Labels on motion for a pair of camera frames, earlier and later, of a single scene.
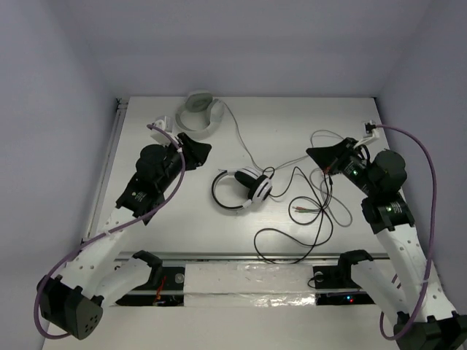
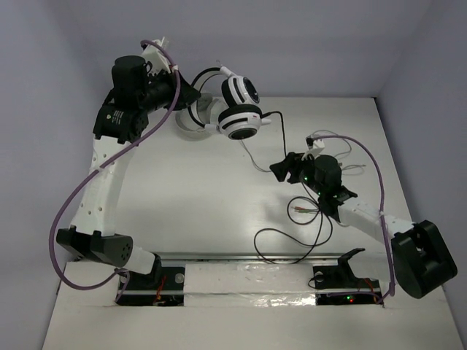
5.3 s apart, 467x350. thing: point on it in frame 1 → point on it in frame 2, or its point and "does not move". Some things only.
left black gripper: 184,151 → 176,90
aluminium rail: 127,257 does not move
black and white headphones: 259,186 → 243,118
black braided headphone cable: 292,236 → 279,113
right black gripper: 332,157 → 293,162
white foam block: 249,285 does not move
